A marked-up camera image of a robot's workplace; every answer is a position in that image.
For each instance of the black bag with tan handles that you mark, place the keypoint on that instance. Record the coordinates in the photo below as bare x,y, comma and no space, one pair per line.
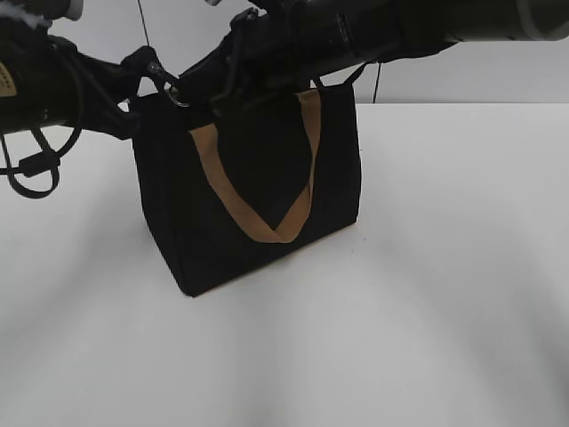
225,196

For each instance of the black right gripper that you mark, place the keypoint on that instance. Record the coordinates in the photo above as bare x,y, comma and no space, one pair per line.
259,57

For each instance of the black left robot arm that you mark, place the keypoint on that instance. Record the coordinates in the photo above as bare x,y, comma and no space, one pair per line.
46,81

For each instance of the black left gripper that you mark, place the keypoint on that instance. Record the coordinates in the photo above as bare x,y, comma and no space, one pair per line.
105,85

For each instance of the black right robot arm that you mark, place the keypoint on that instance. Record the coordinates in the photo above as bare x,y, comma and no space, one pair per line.
335,35

